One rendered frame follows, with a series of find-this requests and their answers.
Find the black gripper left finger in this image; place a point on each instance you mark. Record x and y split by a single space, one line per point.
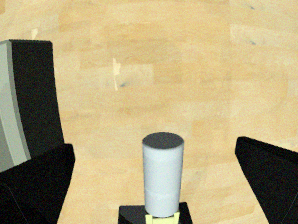
34 191

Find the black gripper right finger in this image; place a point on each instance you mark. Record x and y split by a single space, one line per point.
272 173

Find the grey cylinder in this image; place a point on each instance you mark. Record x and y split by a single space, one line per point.
163 154

